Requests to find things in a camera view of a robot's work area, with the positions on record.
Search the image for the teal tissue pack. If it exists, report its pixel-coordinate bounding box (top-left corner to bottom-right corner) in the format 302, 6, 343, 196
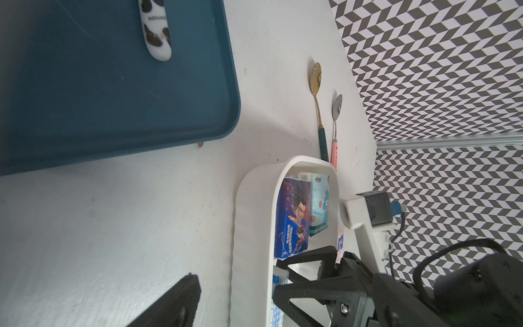
298, 172, 330, 237

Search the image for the silver spoon pink handle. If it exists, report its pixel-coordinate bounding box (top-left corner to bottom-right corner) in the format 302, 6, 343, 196
330, 94, 343, 170

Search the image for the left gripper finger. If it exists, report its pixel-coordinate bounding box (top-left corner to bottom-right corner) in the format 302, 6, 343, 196
128, 274, 202, 327

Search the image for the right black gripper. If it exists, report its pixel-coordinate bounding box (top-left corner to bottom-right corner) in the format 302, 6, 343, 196
272, 245, 448, 326

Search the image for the gold spoon green handle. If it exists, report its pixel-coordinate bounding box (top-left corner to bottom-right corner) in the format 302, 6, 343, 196
309, 62, 329, 162

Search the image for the teal rectangular tray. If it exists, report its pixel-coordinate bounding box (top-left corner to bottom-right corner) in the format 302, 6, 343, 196
1, 1, 241, 175

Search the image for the white plastic storage box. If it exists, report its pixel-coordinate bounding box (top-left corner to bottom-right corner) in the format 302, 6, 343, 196
230, 155, 359, 326

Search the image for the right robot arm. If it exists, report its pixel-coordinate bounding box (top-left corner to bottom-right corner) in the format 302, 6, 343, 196
272, 238, 522, 326

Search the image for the cartoon dark blue tissue pack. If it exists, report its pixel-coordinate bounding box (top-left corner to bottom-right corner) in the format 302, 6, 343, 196
274, 178, 311, 260

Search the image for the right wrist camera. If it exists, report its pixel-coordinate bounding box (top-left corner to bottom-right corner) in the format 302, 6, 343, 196
340, 191, 406, 273

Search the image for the pink white tissue pack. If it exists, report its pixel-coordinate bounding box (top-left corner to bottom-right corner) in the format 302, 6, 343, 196
336, 228, 344, 264

